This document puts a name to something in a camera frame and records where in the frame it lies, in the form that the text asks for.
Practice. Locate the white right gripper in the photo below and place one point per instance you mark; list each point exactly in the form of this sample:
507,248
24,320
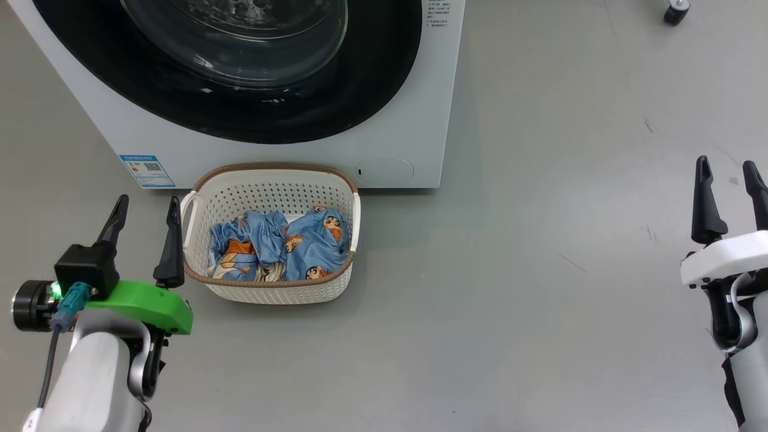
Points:
732,255

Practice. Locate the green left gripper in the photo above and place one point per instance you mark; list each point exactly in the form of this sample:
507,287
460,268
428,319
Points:
150,303

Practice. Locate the blue cartoon print garment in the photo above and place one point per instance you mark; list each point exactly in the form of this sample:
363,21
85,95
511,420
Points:
243,246
318,246

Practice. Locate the round black glass washer door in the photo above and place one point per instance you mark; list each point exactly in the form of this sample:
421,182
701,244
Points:
372,90

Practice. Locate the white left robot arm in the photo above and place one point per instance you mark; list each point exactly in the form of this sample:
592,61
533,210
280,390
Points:
90,384

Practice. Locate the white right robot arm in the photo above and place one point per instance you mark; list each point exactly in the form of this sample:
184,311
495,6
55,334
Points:
753,372

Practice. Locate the white perforated laundry basket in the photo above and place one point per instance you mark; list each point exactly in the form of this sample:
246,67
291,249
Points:
270,192

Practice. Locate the white front-load washing machine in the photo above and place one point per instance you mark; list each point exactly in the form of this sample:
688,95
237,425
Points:
390,120

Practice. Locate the blue energy label sticker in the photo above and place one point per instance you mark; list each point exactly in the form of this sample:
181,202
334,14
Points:
147,171

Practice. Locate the black caster wheel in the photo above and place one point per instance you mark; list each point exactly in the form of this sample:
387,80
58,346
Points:
676,12

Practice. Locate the round washer filter cover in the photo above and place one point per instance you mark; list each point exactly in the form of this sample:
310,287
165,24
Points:
387,171

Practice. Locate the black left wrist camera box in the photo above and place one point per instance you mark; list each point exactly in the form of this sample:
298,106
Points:
87,270

